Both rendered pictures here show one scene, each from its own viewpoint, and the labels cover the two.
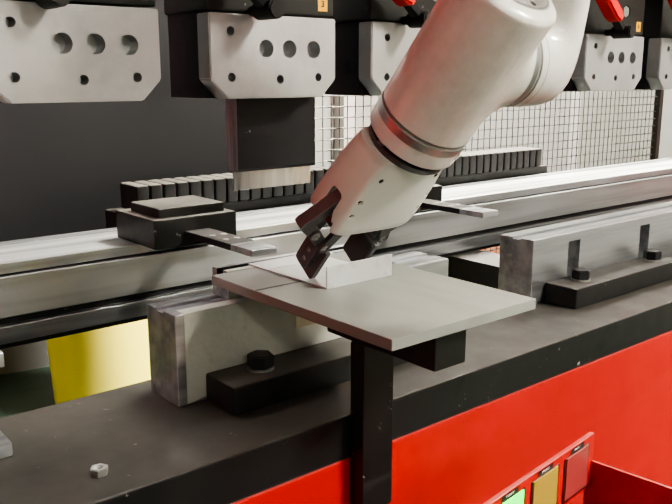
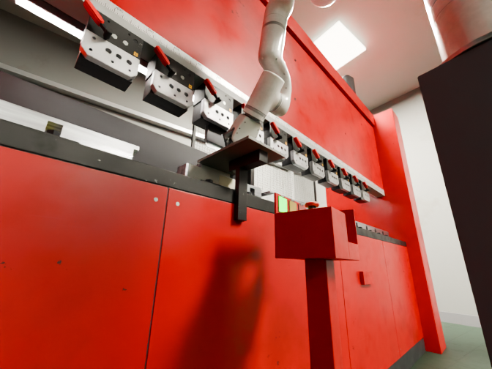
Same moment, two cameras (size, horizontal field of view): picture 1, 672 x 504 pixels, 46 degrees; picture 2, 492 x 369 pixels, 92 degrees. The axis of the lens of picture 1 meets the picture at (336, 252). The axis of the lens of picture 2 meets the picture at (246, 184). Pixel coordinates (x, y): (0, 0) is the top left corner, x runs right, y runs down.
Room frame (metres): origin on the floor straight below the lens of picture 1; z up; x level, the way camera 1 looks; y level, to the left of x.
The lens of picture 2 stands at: (-0.03, 0.01, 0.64)
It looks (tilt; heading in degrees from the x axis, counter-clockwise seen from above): 18 degrees up; 355
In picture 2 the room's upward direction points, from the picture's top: 1 degrees clockwise
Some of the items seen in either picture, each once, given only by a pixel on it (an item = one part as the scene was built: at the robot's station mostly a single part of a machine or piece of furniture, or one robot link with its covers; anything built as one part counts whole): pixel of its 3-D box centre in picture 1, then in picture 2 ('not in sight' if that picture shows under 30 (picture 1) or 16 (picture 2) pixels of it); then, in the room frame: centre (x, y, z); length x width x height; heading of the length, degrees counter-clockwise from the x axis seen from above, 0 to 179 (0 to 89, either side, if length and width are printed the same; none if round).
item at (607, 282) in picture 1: (617, 279); not in sight; (1.20, -0.43, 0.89); 0.30 x 0.05 x 0.03; 130
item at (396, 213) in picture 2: not in sight; (370, 218); (2.44, -1.57, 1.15); 0.85 x 0.25 x 2.30; 40
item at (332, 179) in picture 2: not in sight; (327, 173); (1.47, -0.68, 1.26); 0.15 x 0.09 x 0.17; 130
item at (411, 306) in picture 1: (364, 291); (239, 159); (0.74, -0.03, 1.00); 0.26 x 0.18 x 0.01; 40
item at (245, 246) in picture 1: (205, 227); not in sight; (0.99, 0.16, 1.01); 0.26 x 0.12 x 0.05; 40
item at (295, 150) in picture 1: (272, 142); (215, 139); (0.85, 0.07, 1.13); 0.10 x 0.02 x 0.10; 130
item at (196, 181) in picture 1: (234, 186); not in sight; (1.29, 0.16, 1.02); 0.37 x 0.06 x 0.04; 130
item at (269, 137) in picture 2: not in sight; (273, 143); (1.09, -0.22, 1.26); 0.15 x 0.09 x 0.17; 130
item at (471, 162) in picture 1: (465, 163); not in sight; (1.65, -0.27, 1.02); 0.44 x 0.06 x 0.04; 130
